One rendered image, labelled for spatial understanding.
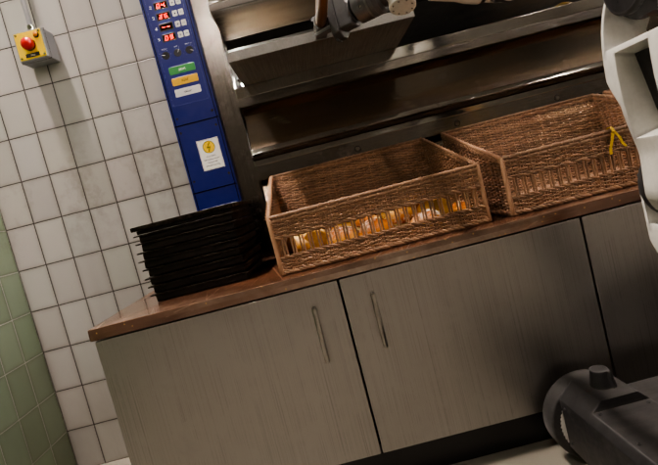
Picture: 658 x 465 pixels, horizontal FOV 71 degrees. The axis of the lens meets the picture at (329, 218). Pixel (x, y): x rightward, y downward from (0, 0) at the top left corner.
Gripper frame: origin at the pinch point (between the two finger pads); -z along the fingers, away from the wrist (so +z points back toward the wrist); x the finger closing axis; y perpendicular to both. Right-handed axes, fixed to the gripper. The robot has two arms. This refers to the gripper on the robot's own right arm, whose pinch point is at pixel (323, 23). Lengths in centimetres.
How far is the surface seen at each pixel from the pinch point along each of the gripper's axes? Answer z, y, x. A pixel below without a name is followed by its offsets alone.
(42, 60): -92, -26, -22
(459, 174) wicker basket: 26, 2, 48
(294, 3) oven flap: -20.0, 20.4, -18.1
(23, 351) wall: -116, -47, 71
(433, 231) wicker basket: 18, -3, 60
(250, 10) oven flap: -30.6, 10.3, -18.5
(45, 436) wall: -115, -48, 100
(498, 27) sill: 31, 65, 4
